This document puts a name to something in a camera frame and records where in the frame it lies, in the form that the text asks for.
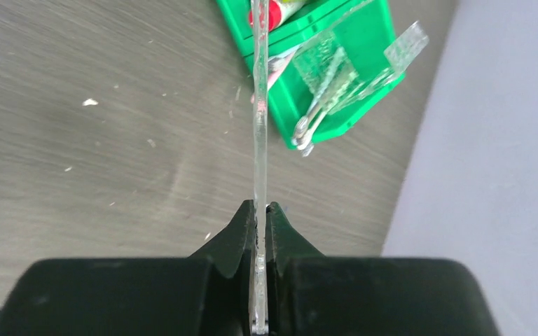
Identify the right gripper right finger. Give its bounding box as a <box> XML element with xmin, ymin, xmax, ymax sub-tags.
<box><xmin>265</xmin><ymin>203</ymin><xmax>499</xmax><ymax>335</ymax></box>

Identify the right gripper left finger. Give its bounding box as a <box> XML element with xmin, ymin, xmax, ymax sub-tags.
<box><xmin>0</xmin><ymin>200</ymin><xmax>254</xmax><ymax>335</ymax></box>

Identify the green compartment organizer bin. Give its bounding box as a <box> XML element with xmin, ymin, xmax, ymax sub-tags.
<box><xmin>216</xmin><ymin>0</ymin><xmax>406</xmax><ymax>151</ymax></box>

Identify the clear oval textured tray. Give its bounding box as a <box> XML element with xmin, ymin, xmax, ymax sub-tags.
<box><xmin>251</xmin><ymin>0</ymin><xmax>269</xmax><ymax>335</ymax></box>

